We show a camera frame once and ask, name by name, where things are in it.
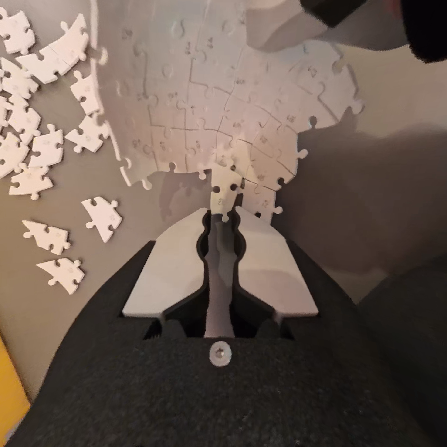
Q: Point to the single white puzzle piece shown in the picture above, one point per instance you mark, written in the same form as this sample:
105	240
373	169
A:
223	195

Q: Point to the person's dark trousers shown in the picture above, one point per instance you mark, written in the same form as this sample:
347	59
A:
412	349

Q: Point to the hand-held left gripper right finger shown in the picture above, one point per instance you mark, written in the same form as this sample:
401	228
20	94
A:
276	276

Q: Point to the person's right forearm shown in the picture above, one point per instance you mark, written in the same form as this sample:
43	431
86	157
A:
429	28

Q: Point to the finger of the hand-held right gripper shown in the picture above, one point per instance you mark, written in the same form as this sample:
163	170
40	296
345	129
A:
276	24
370	35

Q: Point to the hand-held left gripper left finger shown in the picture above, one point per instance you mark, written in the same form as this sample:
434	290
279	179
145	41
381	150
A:
167	276

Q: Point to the group of puzzle pieces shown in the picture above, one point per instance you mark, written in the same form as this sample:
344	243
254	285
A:
45	146

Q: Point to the partly built puzzle ball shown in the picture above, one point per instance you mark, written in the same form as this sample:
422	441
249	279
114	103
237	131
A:
227	104

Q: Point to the yellow box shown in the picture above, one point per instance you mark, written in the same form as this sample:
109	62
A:
10	391

